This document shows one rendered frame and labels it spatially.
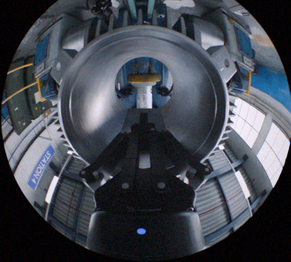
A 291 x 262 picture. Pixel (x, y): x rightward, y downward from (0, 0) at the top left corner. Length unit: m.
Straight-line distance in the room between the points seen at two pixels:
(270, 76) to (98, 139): 5.79
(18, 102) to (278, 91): 8.60
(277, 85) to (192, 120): 5.50
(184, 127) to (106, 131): 0.12
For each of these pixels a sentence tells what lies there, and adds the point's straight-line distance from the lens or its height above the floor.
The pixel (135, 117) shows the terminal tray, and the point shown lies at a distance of 0.24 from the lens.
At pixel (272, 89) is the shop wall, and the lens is 5.64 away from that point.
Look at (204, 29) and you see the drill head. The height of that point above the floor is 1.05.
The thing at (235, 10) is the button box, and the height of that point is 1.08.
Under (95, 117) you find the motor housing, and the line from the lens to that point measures 0.16.
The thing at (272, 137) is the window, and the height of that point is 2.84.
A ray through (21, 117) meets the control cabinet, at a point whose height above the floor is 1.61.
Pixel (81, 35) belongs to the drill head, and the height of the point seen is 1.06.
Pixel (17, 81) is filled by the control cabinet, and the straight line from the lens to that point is 3.36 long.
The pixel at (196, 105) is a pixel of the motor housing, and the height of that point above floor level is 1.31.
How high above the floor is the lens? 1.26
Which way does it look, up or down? 26 degrees up
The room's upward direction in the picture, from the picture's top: 178 degrees clockwise
